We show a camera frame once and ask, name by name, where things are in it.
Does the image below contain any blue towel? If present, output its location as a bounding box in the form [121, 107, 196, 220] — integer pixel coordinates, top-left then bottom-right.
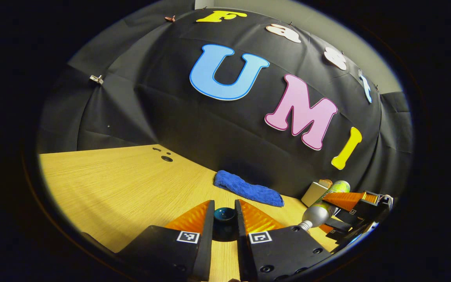
[214, 170, 285, 207]

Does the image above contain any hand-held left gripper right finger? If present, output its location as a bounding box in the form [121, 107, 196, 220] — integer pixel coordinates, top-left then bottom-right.
[235, 199, 332, 282]

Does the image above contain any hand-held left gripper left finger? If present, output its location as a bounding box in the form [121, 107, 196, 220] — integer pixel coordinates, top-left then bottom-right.
[118, 200, 215, 282]

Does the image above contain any silver green-label water bottle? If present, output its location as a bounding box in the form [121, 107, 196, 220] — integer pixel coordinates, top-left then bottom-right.
[298, 180, 350, 232]

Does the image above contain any black backdrop cloth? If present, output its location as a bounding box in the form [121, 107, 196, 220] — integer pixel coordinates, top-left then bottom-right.
[38, 0, 414, 208]

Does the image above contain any white toaster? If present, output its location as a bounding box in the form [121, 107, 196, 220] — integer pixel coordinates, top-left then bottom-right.
[301, 181, 329, 207]

